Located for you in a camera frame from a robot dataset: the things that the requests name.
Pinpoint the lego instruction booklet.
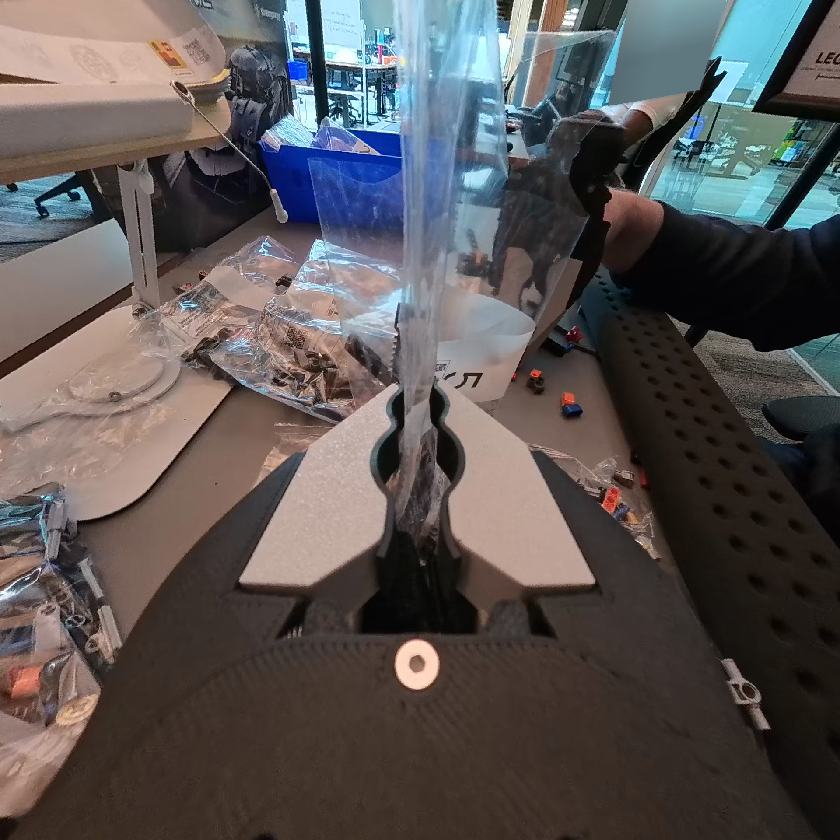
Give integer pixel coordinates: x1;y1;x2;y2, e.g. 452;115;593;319
0;0;227;89

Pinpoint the black office chair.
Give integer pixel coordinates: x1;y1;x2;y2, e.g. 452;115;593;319
620;56;729;191
761;395;840;442
33;172;85;219

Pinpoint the black framed sign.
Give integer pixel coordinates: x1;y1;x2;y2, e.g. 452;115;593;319
751;0;840;122

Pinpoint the small open parts bag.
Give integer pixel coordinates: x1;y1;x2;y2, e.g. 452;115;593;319
532;443;772;732

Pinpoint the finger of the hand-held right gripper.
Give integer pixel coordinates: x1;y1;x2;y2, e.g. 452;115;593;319
564;185;613;311
494;159;586;291

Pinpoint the person's right hand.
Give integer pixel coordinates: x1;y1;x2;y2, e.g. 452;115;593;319
600;187;665;270

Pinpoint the blue plastic bin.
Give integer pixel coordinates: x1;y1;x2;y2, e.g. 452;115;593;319
258;128;404;224

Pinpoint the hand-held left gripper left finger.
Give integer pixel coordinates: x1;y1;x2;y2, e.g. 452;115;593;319
238;386;403;618

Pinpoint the dark lego set box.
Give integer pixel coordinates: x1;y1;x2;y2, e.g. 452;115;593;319
92;0;296;253

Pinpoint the person's leg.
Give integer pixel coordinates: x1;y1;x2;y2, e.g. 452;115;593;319
761;427;840;526

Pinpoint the white rod with ball end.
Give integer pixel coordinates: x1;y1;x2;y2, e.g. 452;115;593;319
169;80;290;223

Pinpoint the person's right forearm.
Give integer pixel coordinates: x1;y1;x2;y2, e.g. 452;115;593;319
617;200;840;352

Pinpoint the dark perforated panel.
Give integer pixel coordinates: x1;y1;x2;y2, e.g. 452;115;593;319
581;269;840;834

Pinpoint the clear lego parts bag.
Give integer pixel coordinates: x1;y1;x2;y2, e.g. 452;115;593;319
161;236;309;382
210;239;395;424
0;482;124;821
308;0;621;546

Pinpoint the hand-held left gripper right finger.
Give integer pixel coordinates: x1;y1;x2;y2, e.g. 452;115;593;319
428;381;598;632

